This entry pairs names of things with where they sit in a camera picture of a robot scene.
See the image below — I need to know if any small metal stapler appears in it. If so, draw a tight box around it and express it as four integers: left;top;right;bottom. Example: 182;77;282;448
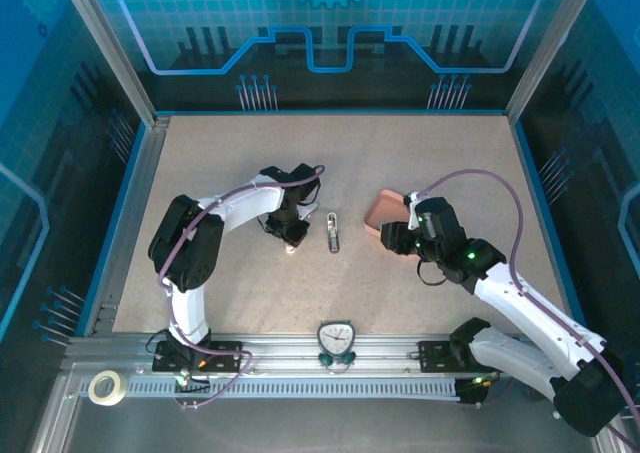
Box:
325;211;342;254

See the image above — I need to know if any pink plastic tray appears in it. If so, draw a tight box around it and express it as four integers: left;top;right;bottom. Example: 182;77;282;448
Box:
362;188;417;238

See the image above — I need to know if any small white alarm clock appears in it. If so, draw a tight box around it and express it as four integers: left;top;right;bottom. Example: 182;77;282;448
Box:
316;319;358;374

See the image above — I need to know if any black connector box with light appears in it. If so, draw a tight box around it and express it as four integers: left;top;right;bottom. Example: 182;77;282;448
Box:
455;375;495;407
173;372;212;397

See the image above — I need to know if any masking tape roll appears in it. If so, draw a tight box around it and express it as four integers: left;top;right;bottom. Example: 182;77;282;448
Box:
87;370;129;407

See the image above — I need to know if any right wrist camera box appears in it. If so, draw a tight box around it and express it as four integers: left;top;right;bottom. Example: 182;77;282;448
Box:
402;190;422;232

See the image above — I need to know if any thin black cable loop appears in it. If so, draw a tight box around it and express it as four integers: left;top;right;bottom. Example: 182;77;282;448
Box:
416;259;450;288

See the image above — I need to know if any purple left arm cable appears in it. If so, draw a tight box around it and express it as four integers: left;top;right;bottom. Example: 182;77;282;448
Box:
157;164;327;412

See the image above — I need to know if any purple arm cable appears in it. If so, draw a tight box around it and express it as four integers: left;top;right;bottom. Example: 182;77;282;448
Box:
157;164;327;412
418;168;640;449

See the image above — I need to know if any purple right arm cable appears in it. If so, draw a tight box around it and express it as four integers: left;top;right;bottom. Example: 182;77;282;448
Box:
418;168;640;449

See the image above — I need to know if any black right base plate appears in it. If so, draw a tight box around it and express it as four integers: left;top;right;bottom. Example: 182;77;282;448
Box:
417;340;464;374

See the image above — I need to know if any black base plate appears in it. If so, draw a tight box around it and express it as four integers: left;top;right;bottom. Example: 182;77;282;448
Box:
417;340;464;374
152;341;245;374

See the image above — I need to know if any aluminium mounting rail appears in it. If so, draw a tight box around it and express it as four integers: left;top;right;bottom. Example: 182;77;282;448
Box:
64;331;594;375

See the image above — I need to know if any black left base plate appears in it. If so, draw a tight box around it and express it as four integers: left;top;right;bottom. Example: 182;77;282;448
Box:
152;341;245;374

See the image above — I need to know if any aluminium side frame rail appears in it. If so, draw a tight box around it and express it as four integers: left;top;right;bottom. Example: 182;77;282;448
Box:
74;115;169;337

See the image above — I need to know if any slotted grey cable duct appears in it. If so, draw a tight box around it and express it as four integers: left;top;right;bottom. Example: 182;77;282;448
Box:
122;378;464;400

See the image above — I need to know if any aluminium right frame post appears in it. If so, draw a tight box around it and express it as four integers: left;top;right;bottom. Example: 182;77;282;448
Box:
505;0;604;123

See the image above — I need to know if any aluminium frame post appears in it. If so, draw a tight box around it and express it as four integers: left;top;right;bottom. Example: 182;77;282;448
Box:
505;0;604;123
53;0;160;127

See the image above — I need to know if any aluminium left frame post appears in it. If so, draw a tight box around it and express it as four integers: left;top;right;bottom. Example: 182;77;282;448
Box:
53;0;160;127

